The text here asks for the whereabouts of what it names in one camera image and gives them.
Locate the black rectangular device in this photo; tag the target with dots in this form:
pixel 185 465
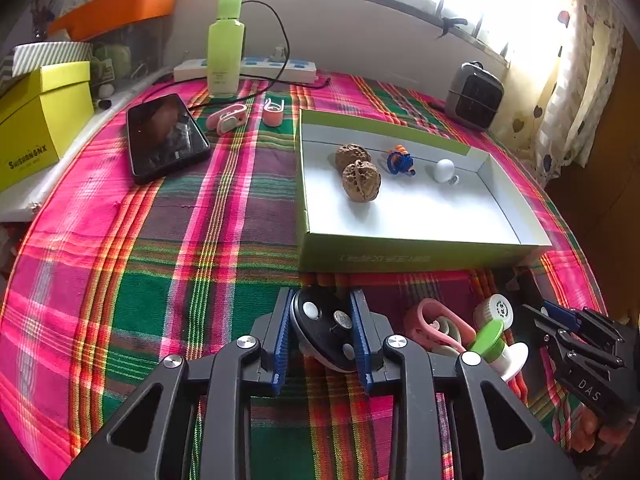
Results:
pixel 523 293

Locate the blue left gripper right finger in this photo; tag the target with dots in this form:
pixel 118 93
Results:
pixel 369 330

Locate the white power strip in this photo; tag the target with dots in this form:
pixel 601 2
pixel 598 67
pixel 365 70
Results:
pixel 303 72

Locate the blue orange small toy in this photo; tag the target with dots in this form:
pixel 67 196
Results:
pixel 400 161

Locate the orange tray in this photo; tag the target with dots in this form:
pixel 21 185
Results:
pixel 97 17

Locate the black smartphone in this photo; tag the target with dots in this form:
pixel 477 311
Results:
pixel 162 138

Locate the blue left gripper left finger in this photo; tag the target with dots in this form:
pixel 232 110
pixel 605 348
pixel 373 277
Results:
pixel 268 374

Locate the plaid pink green bedspread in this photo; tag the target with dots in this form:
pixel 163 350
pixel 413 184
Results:
pixel 113 276

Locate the grey small heater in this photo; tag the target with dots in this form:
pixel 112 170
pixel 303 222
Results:
pixel 474 96

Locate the pink looped clip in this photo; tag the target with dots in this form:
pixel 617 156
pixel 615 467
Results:
pixel 437 329

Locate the white round capped jar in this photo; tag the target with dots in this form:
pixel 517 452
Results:
pixel 495 307

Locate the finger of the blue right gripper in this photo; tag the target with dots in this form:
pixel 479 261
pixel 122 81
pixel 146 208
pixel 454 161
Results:
pixel 564 316
pixel 551 335

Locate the green lotion bottle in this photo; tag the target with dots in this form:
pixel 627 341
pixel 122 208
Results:
pixel 224 50

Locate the black white round disc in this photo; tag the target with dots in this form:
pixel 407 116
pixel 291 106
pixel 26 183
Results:
pixel 323 328

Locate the pink clip on bed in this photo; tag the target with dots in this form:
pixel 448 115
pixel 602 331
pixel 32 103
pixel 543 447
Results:
pixel 227 119

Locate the yellow shoe box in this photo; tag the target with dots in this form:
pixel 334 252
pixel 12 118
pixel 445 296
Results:
pixel 41 115

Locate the heart pattern curtain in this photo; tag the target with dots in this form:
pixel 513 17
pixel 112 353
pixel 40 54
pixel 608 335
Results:
pixel 563 60

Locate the brown walnut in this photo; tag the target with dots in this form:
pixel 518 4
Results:
pixel 349 153
pixel 361 181

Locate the white egg-shaped keychain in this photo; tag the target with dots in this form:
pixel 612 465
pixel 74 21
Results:
pixel 445 171

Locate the green white spool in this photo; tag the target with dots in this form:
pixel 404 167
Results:
pixel 507 360

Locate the pink small cup clip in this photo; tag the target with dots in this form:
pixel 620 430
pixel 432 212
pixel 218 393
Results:
pixel 272 112

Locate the striped gift box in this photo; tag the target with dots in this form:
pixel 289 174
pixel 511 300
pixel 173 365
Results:
pixel 26 58

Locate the right hand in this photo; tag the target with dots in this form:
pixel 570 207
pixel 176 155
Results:
pixel 589 430

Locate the green white shallow box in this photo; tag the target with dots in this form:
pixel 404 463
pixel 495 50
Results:
pixel 415 223

